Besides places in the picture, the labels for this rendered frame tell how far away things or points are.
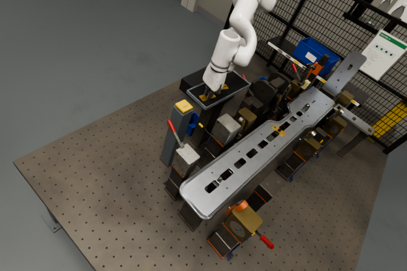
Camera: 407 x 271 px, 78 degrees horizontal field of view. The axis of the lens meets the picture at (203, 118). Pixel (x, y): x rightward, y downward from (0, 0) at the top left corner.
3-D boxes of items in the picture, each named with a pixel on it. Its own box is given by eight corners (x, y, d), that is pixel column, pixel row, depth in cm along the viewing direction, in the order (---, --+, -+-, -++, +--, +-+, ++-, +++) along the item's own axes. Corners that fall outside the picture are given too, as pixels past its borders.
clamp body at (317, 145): (289, 184, 158) (321, 153, 134) (274, 171, 162) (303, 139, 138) (294, 179, 162) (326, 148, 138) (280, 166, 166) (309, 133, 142)
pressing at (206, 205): (209, 229, 97) (211, 228, 96) (172, 186, 105) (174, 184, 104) (337, 104, 182) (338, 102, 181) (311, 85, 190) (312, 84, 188)
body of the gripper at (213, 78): (206, 60, 109) (199, 79, 117) (220, 74, 105) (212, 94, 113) (218, 57, 113) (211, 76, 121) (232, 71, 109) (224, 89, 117)
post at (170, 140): (167, 167, 143) (182, 116, 112) (158, 158, 146) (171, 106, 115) (177, 161, 148) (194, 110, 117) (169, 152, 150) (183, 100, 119)
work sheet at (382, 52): (377, 81, 188) (412, 46, 166) (350, 64, 196) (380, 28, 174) (378, 80, 189) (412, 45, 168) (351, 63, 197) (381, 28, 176)
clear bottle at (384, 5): (373, 26, 182) (395, -1, 168) (365, 21, 184) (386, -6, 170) (375, 25, 186) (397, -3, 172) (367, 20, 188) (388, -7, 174)
